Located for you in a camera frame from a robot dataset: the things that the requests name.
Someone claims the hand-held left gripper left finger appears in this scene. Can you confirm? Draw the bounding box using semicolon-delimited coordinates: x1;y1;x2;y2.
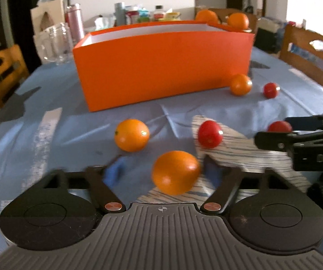
40;157;128;214

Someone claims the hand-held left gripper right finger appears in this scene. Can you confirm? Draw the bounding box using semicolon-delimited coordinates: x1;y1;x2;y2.
199;157;288;214

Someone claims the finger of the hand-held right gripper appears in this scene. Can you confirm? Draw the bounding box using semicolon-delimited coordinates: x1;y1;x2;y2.
254;128;323;153
284;112;323;132

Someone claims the red tomato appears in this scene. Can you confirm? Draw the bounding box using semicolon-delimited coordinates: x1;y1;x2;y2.
198;120;224;149
267;121;292;133
263;82;279;99

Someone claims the small orange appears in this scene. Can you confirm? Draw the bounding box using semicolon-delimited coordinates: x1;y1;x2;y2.
114;119;150;152
151;150;201;195
230;74;252;96

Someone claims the orange cardboard box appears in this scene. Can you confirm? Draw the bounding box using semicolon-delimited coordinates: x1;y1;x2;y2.
72;20;255;112

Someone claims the large orange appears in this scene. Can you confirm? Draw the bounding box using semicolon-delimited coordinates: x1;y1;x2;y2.
195;10;218;24
227;13;249;30

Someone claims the clear glass jar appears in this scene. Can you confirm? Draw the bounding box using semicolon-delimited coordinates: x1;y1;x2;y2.
49;22;75;64

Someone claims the clear glass mug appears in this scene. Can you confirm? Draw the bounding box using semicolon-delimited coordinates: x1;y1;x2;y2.
33;32;56;64

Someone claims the pink thermos bottle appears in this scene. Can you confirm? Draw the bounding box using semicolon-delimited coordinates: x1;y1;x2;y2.
67;3;85;44

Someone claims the grey cylindrical bottle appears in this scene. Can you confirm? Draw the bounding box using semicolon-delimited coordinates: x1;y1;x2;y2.
114;2;126;26

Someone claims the black-lidded jar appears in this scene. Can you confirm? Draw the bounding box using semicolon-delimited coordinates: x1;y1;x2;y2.
154;5;166;21

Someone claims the beige paper bag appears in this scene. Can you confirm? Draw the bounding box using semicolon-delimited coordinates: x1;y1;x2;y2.
31;0;66;36

